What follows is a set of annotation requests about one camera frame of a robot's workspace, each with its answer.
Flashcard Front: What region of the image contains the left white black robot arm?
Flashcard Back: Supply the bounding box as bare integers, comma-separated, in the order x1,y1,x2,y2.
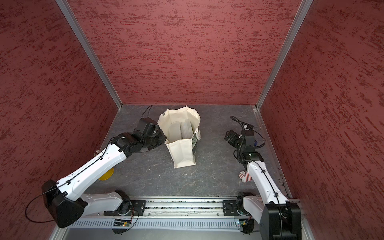
42,118,167,228

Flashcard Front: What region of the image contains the right aluminium corner post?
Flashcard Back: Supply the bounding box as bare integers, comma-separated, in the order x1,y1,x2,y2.
256,0,313,111

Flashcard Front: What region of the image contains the yellow pencil cup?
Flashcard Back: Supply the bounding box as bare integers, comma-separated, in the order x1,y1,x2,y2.
99,168,114,181

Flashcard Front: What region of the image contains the aluminium corner post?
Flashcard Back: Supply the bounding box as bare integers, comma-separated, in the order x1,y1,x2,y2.
256,0,313,111
56,0,123,110

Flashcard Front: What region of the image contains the left small circuit board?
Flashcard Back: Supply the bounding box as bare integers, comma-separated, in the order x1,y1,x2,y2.
113,219,132,228

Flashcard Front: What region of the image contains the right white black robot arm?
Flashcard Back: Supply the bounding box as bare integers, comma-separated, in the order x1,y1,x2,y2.
225,130,302,240

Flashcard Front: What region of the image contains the cream canvas tote bag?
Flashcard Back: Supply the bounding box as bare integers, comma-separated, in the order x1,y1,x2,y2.
158,106,201,169

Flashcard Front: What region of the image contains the left aluminium corner post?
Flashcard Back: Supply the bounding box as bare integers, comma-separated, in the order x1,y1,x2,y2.
56,0,123,110

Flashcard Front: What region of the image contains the aluminium front rail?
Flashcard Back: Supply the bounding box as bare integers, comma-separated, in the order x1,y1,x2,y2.
81,195,303,219

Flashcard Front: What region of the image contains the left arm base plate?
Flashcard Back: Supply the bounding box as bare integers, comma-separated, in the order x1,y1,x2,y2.
103,200,147,217

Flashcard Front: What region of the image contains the red white striped sock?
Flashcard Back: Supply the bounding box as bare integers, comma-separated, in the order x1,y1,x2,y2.
239,171,253,183

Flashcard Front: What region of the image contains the right small circuit board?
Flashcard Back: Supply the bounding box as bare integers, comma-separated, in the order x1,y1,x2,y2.
237,220,248,228

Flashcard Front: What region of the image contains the frosted translucent pencil case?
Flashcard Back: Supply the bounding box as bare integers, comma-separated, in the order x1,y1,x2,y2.
169,122,183,143

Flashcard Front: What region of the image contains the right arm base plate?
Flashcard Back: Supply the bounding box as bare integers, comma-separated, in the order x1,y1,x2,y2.
223,200,251,217

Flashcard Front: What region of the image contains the small circuit board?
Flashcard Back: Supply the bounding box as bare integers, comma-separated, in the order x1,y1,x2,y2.
113,219,132,228
237,220,248,228

